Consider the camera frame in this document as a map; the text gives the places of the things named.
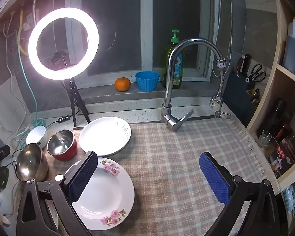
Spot flexible metal faucet sprayer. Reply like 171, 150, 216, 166
209, 66, 228, 110

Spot dark knife block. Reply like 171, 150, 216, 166
222, 72, 261, 128

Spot beige wooden shelf unit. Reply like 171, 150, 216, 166
246, 0, 295, 192

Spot dark round lid stand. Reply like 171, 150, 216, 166
0, 166, 10, 186

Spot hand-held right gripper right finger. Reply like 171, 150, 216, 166
199, 152, 284, 236

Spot red steel bowl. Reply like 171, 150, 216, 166
47, 129, 78, 162

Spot white cable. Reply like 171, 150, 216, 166
2, 29, 31, 140

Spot blue ribbed silicone cup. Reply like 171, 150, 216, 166
135, 71, 160, 92

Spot orange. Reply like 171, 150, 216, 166
114, 77, 131, 92

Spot small chrome sink fitting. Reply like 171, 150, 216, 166
215, 111, 233, 120

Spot beige plaid cloth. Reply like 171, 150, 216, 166
47, 119, 271, 236

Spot teal cable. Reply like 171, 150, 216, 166
17, 37, 46, 148

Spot black handled scissors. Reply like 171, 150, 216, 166
245, 63, 266, 83

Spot braided metal hose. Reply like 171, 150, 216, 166
226, 0, 234, 62

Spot chrome faucet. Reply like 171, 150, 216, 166
161, 37, 227, 133

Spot black handled knife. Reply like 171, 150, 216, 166
236, 57, 244, 77
241, 53, 251, 75

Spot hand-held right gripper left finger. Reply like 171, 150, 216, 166
16, 151, 98, 236

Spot white bowl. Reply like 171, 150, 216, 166
26, 125, 48, 149

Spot white plate pink flowers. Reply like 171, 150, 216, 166
64, 157, 135, 230

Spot white plate grey leaf print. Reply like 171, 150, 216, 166
79, 116, 132, 156

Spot red black printed box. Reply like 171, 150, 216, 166
267, 125, 295, 177

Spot yellow cable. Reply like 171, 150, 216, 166
17, 10, 29, 54

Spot white window frame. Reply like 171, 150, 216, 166
64, 0, 219, 89

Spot dark bottle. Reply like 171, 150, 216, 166
270, 98, 287, 134

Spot small clear glass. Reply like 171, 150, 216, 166
258, 130, 273, 148

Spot large dark liquid jug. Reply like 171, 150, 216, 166
282, 17, 295, 77

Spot ring light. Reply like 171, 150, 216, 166
28, 7, 99, 80

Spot large steel bowl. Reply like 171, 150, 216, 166
15, 143, 49, 182

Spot green dish soap bottle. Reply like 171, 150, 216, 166
164, 29, 183, 89

